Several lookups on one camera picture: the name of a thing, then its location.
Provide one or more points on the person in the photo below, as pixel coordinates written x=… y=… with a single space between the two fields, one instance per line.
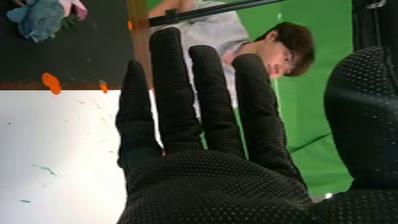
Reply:
x=273 y=50

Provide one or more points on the dark mat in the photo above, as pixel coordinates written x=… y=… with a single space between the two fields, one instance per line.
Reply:
x=72 y=56

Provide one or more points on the pink flower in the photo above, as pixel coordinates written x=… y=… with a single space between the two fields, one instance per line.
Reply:
x=77 y=7

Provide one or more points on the blue flower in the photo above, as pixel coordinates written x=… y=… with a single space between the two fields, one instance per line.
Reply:
x=38 y=18

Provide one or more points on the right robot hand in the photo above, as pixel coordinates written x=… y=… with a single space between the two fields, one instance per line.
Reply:
x=207 y=190

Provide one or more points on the black pole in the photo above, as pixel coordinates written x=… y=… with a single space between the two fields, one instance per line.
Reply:
x=220 y=10

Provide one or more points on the white sheet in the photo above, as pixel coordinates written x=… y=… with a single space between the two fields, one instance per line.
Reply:
x=54 y=150

